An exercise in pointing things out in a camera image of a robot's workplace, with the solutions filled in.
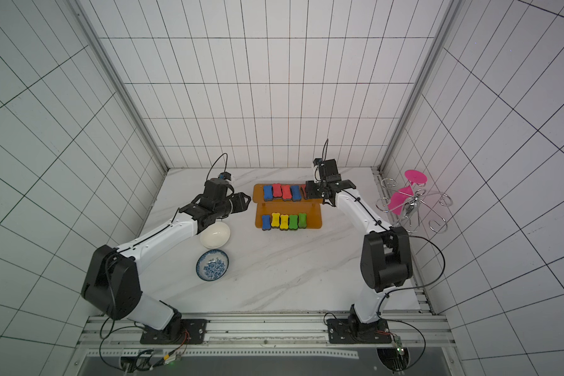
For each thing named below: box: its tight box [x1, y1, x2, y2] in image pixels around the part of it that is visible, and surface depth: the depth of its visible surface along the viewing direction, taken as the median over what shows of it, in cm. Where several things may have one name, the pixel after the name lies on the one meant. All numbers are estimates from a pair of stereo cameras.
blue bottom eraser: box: [261, 214, 272, 231], surface depth 99 cm
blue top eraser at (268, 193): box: [263, 184, 274, 202], surface depth 92 cm
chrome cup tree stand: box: [376, 177, 454, 234], surface depth 73 cm
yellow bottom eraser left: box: [271, 212, 281, 228], surface depth 100 cm
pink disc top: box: [404, 169, 428, 185], surface depth 81 cm
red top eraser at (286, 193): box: [281, 184, 293, 202], surface depth 92 cm
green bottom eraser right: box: [297, 213, 308, 229], surface depth 99 cm
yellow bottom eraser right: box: [279, 213, 290, 230], surface depth 99 cm
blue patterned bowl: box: [195, 249, 230, 282], surface depth 87 cm
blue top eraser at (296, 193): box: [291, 184, 302, 203], surface depth 91 cm
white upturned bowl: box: [199, 221, 232, 250], surface depth 92 cm
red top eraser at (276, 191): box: [272, 183, 283, 200], surface depth 92 cm
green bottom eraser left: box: [289, 214, 299, 230], surface depth 99 cm
